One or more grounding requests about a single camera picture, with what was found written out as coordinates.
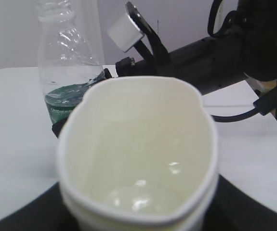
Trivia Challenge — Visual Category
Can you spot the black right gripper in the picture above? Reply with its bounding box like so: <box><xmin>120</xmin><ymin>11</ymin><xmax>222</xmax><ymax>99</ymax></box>
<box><xmin>115</xmin><ymin>57</ymin><xmax>153</xmax><ymax>77</ymax></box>

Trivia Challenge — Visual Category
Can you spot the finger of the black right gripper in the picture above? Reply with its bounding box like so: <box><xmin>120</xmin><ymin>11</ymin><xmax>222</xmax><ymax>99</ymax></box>
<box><xmin>52</xmin><ymin>117</ymin><xmax>68</xmax><ymax>138</ymax></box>

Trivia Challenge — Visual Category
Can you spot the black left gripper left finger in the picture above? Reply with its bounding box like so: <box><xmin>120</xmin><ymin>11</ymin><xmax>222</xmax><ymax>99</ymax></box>
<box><xmin>0</xmin><ymin>183</ymin><xmax>79</xmax><ymax>231</ymax></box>

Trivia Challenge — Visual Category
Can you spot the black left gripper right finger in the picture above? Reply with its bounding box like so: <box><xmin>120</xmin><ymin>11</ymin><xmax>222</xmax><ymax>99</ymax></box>
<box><xmin>202</xmin><ymin>176</ymin><xmax>277</xmax><ymax>231</ymax></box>

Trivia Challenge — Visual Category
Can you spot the clear water bottle green label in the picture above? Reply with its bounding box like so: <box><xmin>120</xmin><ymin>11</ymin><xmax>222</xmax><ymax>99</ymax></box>
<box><xmin>38</xmin><ymin>0</ymin><xmax>105</xmax><ymax>124</ymax></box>

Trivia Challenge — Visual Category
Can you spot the white paper cup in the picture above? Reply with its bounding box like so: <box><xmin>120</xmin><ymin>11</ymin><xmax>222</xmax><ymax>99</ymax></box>
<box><xmin>56</xmin><ymin>76</ymin><xmax>219</xmax><ymax>231</ymax></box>

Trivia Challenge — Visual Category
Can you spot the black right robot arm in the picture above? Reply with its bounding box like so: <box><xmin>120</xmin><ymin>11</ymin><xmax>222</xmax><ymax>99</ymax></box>
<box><xmin>107</xmin><ymin>0</ymin><xmax>277</xmax><ymax>94</ymax></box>

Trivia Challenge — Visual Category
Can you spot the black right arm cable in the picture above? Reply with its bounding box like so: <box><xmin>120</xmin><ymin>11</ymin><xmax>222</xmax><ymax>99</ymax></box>
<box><xmin>207</xmin><ymin>0</ymin><xmax>277</xmax><ymax>124</ymax></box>

